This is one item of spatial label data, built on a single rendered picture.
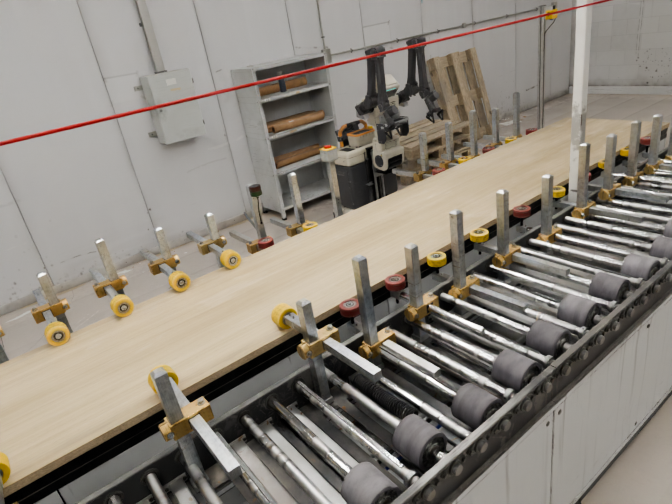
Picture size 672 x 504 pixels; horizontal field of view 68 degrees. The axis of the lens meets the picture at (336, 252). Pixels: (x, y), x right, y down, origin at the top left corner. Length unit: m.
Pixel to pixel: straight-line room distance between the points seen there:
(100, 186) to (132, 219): 0.42
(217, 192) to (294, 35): 1.88
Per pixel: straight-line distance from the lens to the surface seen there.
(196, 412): 1.45
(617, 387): 2.15
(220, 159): 5.40
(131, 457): 1.73
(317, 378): 1.64
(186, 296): 2.20
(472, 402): 1.48
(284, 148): 5.74
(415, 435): 1.40
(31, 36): 4.93
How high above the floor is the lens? 1.86
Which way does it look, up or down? 25 degrees down
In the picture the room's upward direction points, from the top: 10 degrees counter-clockwise
